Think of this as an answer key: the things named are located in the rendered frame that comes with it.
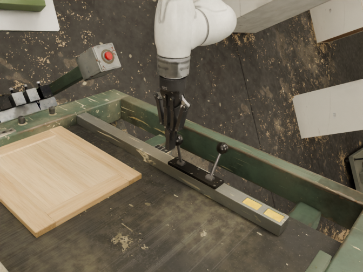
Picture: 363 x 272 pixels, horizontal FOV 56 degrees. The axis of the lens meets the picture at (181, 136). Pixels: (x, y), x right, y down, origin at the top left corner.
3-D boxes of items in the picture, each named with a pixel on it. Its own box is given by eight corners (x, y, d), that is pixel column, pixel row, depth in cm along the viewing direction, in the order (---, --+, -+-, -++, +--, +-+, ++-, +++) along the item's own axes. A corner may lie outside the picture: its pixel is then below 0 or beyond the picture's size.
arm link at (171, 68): (174, 61, 86) (174, 83, 89) (197, 54, 92) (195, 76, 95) (149, 53, 91) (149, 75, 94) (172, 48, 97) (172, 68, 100)
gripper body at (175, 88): (152, 73, 94) (152, 104, 99) (175, 81, 89) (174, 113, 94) (170, 68, 99) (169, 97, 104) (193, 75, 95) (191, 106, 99)
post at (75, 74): (37, 94, 225) (91, 60, 171) (40, 103, 226) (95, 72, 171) (28, 97, 221) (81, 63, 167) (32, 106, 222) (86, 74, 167)
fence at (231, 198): (87, 120, 150) (86, 111, 148) (286, 227, 97) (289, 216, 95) (77, 123, 147) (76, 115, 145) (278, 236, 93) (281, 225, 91)
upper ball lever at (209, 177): (206, 179, 110) (222, 141, 109) (216, 184, 108) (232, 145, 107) (200, 178, 107) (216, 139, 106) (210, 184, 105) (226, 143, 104)
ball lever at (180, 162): (180, 160, 117) (175, 130, 108) (189, 164, 115) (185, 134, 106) (173, 167, 115) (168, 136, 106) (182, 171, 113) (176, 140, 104)
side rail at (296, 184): (130, 115, 170) (129, 95, 164) (362, 224, 108) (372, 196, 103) (121, 119, 166) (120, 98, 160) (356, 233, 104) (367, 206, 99)
